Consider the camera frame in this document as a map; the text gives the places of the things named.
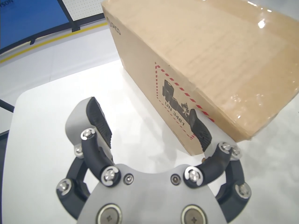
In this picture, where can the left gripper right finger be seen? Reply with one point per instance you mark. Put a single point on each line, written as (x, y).
(215, 162)

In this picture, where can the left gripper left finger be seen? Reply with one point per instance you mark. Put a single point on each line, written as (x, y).
(93, 141)

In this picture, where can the blue partition panel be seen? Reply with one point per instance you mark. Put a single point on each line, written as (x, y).
(25, 10)

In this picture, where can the large brown cardboard carton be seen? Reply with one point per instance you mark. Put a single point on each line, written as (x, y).
(201, 54)

